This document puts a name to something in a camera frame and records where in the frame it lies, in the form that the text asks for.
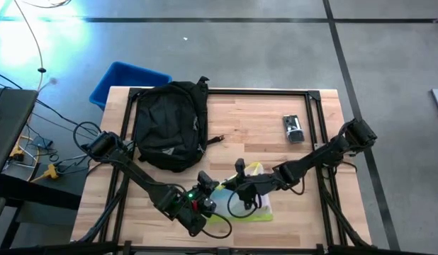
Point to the black aluminium table frame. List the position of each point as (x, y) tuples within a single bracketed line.
[(268, 91)]

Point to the blue plastic bin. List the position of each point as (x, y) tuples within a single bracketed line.
[(116, 88)]

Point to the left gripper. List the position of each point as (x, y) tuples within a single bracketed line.
[(201, 205)]

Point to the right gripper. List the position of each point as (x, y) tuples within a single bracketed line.
[(256, 184)]

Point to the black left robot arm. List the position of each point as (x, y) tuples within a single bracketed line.
[(134, 170)]

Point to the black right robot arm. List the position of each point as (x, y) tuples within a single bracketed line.
[(318, 156)]

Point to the white mesh pouch yellow trim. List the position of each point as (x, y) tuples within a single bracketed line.
[(261, 212)]

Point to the yellow plug connector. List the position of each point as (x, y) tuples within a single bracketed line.
[(17, 153), (50, 172)]

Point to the long black crossbar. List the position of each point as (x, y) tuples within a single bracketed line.
[(219, 250)]

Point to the black low bench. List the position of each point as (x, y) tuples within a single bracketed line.
[(45, 187)]

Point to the black power adapter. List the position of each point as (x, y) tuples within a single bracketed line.
[(42, 142)]

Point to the dark grey side table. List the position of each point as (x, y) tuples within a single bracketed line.
[(10, 120)]

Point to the black backpack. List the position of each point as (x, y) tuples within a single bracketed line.
[(169, 120)]

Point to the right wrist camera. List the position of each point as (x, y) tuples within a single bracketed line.
[(240, 166)]

